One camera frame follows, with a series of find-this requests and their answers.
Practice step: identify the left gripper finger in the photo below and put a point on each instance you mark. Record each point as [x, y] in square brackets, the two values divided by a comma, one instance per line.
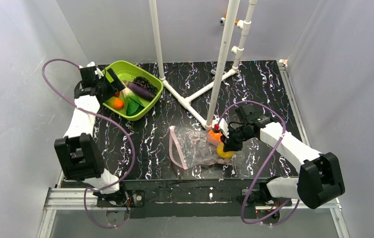
[106, 96]
[116, 83]

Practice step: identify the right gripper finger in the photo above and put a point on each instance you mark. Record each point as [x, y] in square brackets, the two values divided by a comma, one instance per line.
[234, 147]
[227, 139]

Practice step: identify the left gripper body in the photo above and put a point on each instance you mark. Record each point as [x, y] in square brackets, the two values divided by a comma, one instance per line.
[108, 87]

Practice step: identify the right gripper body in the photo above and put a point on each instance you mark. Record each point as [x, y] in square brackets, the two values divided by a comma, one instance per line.
[232, 140]

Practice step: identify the fake mango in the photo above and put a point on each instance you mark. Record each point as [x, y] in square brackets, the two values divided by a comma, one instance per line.
[116, 103]

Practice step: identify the fake purple eggplant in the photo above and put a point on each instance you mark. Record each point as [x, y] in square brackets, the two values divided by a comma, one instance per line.
[143, 93]

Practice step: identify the fake dark grapes bunch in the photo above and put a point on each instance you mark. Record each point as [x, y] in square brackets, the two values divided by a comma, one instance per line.
[144, 83]

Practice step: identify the fake bok choy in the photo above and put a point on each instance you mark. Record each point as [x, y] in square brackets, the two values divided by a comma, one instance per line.
[133, 103]

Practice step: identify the clear zip top bag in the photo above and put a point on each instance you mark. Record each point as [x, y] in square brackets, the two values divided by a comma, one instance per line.
[189, 147]

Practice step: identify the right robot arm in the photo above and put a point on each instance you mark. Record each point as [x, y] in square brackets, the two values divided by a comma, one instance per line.
[319, 174]

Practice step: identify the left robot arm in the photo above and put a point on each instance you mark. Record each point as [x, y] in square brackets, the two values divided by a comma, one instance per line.
[77, 152]

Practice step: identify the fake yellow pear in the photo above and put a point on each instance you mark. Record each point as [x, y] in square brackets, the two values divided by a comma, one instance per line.
[221, 153]

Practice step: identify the fake orange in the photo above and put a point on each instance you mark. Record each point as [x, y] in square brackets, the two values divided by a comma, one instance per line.
[214, 137]

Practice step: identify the green plastic tray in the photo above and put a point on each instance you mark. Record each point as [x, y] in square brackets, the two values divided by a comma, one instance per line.
[127, 71]

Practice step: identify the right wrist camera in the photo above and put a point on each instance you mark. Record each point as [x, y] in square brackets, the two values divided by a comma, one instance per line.
[220, 126]

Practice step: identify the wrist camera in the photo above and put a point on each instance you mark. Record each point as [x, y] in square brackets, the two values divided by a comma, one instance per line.
[220, 126]
[91, 72]

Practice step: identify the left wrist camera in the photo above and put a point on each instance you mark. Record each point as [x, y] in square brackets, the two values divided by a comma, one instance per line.
[91, 72]

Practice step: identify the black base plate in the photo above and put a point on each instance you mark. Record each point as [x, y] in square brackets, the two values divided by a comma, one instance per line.
[237, 187]

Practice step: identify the white PVC pipe frame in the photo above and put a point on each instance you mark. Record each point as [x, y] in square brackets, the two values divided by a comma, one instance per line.
[227, 62]

